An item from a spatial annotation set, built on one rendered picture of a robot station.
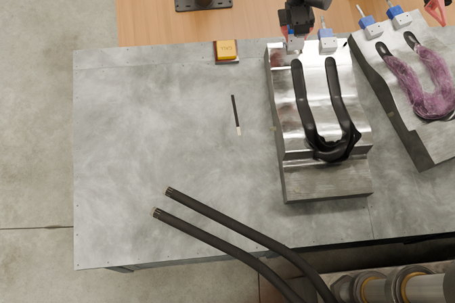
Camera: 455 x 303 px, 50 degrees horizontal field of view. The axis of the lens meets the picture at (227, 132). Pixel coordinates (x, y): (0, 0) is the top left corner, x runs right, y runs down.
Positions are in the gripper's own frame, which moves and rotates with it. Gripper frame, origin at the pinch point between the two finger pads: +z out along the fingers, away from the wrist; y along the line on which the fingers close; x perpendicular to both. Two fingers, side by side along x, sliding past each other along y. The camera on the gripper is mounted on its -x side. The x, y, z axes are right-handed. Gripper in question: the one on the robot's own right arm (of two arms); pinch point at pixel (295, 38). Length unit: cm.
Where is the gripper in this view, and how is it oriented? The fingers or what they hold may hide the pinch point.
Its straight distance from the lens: 153.3
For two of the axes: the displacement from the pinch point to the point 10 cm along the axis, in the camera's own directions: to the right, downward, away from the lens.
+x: -0.6, -7.9, 6.2
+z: 1.0, 6.1, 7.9
